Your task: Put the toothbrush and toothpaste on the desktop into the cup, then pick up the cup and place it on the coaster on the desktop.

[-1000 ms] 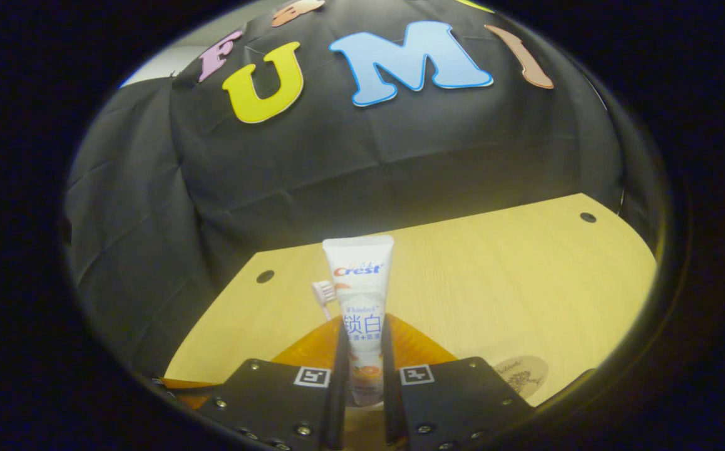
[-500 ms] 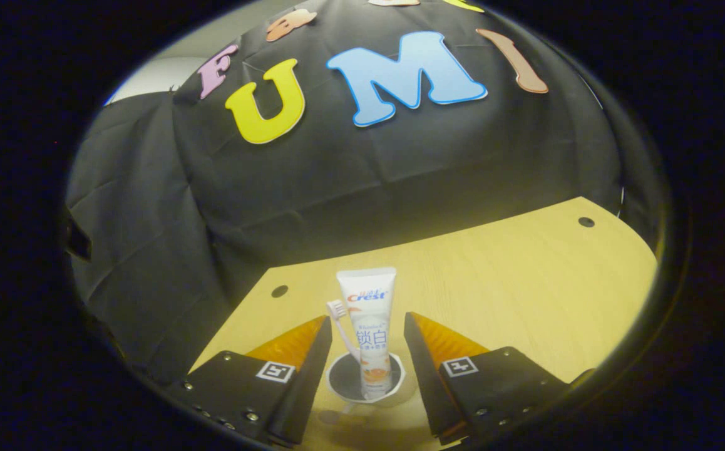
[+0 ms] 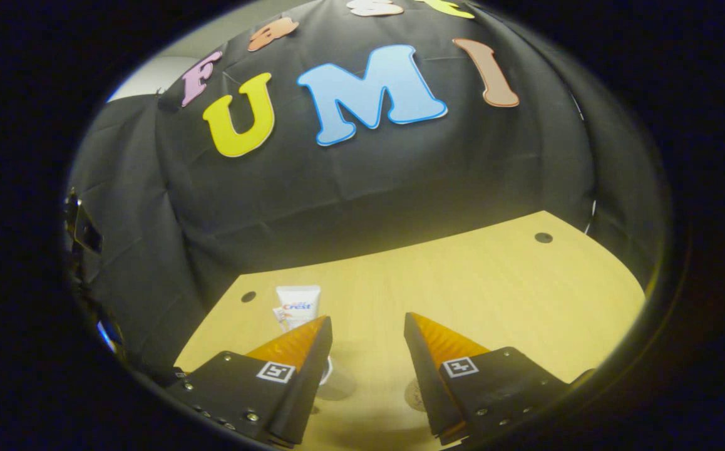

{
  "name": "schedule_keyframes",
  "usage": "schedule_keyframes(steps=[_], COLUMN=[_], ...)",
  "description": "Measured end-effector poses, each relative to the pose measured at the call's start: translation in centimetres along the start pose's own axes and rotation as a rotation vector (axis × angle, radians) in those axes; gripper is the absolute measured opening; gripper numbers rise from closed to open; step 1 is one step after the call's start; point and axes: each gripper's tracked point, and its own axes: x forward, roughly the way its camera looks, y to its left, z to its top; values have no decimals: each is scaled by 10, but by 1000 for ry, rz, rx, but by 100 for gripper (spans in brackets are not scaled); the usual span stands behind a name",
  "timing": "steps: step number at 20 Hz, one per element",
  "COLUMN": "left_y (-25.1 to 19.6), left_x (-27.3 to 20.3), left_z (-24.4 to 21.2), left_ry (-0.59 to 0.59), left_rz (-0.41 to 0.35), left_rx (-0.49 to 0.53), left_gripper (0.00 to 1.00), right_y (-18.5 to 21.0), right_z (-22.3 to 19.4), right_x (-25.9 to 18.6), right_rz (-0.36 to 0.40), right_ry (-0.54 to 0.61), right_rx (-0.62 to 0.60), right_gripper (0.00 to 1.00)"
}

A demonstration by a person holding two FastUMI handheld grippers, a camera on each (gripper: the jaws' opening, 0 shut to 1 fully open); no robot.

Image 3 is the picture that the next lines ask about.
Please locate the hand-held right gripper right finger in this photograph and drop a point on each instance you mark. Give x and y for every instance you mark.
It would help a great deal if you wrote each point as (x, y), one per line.
(422, 369)

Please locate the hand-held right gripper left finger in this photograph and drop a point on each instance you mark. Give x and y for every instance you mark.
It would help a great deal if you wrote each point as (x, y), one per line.
(309, 382)

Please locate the round brown coaster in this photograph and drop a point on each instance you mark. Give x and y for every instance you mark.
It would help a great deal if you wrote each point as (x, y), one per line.
(414, 394)

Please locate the white cup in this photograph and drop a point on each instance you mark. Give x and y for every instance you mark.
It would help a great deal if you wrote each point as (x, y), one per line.
(337, 382)

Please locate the white toothpaste tube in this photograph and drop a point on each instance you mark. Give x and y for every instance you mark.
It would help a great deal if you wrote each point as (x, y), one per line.
(298, 300)

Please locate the light wooden desktop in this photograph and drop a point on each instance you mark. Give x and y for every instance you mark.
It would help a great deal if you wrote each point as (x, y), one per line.
(513, 300)

